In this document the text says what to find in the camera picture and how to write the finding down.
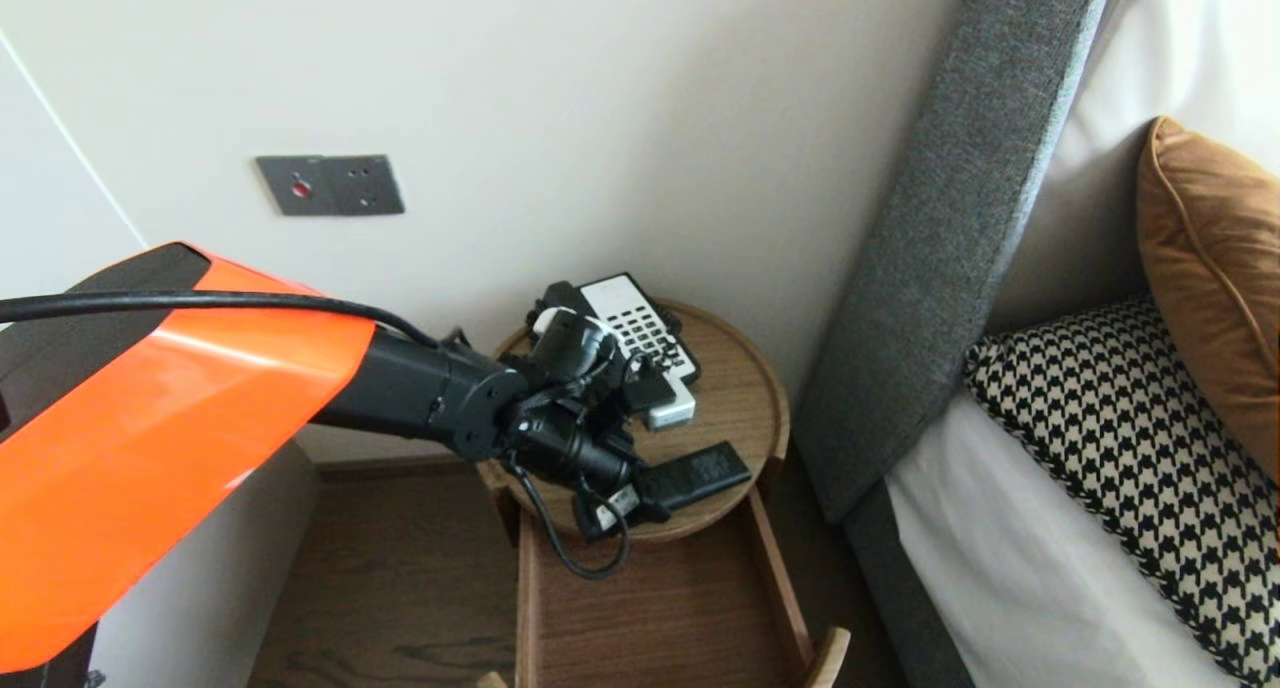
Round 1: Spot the round wooden nightstand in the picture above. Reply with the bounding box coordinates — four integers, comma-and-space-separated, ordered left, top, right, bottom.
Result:
478, 301, 790, 547

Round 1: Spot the white bed pillow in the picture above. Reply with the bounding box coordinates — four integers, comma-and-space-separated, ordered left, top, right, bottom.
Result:
985, 0, 1280, 331

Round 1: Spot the grey wall switch panel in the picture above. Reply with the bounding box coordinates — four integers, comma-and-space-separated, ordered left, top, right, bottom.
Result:
255, 154, 405, 217

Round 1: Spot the brown velvet cushion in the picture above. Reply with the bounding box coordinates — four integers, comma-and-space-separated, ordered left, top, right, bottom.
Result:
1135, 116, 1280, 484

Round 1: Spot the black and white telephone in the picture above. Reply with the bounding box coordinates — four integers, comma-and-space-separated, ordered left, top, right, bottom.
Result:
527, 273, 701, 389

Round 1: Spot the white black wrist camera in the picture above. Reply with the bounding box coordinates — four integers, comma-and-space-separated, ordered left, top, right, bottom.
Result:
620, 363, 698, 431

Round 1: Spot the black white houndstooth pillow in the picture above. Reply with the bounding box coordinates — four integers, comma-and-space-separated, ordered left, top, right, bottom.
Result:
962, 293, 1280, 687

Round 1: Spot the grey fabric headboard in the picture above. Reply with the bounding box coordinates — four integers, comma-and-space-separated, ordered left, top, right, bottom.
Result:
795, 0, 1119, 524

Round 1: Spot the black telephone handset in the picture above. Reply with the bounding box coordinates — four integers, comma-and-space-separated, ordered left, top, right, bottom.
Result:
540, 281, 601, 319

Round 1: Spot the white wardrobe panel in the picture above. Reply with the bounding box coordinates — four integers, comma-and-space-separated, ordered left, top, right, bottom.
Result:
0, 28, 321, 688

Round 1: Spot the black remote control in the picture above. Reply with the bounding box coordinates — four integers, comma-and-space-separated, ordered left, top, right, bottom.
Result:
572, 441, 753, 544

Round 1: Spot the grey fabric bed frame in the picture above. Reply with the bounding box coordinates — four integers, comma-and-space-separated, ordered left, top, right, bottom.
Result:
843, 483, 976, 688

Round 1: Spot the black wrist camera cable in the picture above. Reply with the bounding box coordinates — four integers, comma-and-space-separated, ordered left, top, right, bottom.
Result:
510, 458, 631, 581

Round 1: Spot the brown wooden baseboard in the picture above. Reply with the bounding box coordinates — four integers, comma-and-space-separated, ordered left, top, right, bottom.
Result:
300, 455, 491, 484

